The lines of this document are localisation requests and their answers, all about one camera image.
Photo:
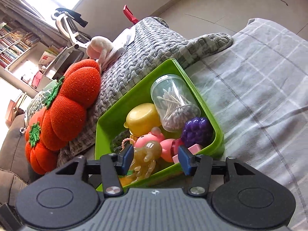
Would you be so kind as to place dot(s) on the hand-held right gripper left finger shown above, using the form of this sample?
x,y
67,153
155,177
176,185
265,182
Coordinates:
x,y
127,160

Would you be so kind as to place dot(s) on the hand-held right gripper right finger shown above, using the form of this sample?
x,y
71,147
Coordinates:
x,y
184,160

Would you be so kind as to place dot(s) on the small pink box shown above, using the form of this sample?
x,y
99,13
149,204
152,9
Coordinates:
x,y
193,148

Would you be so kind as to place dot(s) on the tortoiseshell hair claw clip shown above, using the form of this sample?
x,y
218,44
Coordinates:
x,y
116,144

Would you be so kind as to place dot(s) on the yellow plastic pumpkin toy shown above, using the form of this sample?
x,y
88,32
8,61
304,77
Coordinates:
x,y
126,181

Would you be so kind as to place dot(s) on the tan rubber octopus toy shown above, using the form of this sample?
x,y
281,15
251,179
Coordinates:
x,y
149,152

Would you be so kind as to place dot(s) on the pink pig toy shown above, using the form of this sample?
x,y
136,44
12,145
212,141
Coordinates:
x,y
146,140

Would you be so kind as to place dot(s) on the purple toy grapes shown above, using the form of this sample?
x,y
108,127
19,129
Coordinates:
x,y
197,131

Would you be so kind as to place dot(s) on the yellow toy pot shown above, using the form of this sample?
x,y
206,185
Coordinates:
x,y
142,118

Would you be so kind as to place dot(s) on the clear cotton swab jar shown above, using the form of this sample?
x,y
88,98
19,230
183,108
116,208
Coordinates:
x,y
173,101

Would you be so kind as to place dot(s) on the green plastic bin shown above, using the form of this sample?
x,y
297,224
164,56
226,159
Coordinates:
x,y
134,96

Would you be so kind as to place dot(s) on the large orange pumpkin cushion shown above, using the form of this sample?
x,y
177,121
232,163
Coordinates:
x,y
72,101

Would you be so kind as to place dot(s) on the small orange pumpkin cushion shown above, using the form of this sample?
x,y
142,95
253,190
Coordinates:
x,y
45,158

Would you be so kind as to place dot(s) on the grey grid bed sheet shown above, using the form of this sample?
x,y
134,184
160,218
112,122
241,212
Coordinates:
x,y
259,89

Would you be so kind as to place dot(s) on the green patterned cushion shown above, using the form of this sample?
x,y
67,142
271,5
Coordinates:
x,y
38,101

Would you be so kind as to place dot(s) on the grey fabric sofa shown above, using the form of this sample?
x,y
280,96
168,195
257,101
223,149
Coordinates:
x,y
12,149

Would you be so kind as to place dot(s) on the grey checked quilt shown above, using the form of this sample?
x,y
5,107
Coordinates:
x,y
149,45

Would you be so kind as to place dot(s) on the white plush toy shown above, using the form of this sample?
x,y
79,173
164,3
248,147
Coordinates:
x,y
98,47

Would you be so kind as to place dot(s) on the white desk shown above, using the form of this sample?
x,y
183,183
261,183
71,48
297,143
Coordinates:
x,y
60,62

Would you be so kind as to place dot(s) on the white papers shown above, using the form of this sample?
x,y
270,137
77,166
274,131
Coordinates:
x,y
125,39

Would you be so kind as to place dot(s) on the white office chair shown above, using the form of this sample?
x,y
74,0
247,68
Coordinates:
x,y
72,36

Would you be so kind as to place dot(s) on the red plastic object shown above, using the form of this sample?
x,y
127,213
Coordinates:
x,y
130,15

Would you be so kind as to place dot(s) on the black cloth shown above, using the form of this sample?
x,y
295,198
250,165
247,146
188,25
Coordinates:
x,y
74,16

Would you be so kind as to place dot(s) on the bookshelf with books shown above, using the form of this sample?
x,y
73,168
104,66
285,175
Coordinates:
x,y
12,45

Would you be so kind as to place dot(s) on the grey curtain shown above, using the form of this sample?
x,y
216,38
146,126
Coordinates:
x,y
31,14

